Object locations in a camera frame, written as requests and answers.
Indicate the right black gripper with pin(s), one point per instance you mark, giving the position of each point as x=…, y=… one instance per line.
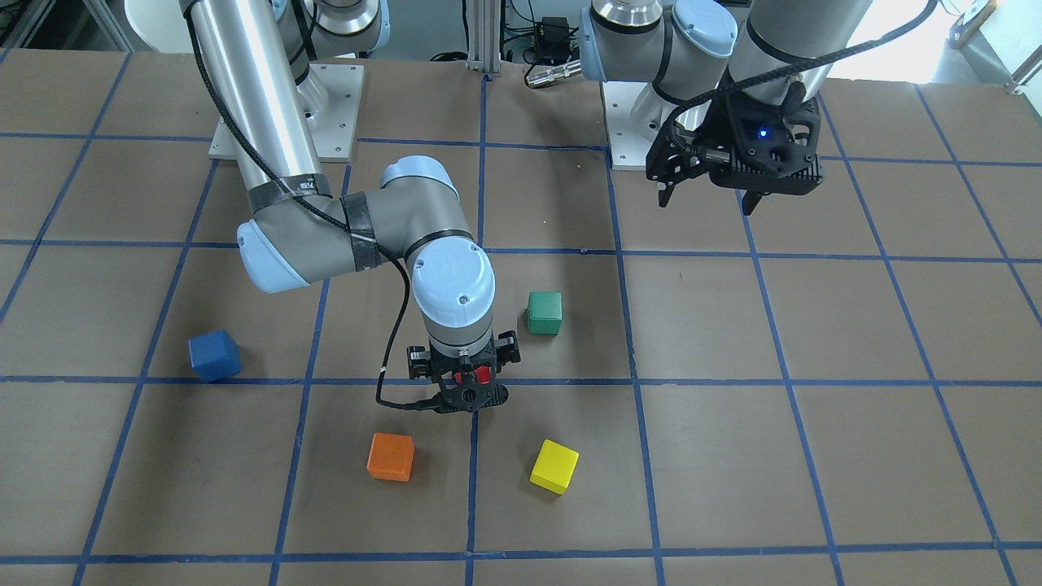
x=420, y=364

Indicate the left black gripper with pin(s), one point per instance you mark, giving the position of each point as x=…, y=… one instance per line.
x=721, y=128

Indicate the red block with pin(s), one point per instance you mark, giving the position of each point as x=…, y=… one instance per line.
x=481, y=376

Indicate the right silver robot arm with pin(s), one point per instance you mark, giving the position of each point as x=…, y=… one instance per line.
x=258, y=60

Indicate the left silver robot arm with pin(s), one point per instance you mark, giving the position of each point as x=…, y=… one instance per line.
x=685, y=48

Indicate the green block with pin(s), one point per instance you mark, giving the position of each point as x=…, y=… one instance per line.
x=544, y=313

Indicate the orange block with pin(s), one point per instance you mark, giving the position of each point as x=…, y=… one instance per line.
x=391, y=457

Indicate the yellow block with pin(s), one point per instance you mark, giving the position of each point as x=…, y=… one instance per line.
x=554, y=467

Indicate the blue block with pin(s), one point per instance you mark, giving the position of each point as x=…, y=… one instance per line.
x=214, y=356

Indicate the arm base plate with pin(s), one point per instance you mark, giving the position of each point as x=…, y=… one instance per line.
x=330, y=100
x=634, y=114

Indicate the aluminium frame post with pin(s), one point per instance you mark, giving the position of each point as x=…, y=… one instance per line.
x=483, y=30

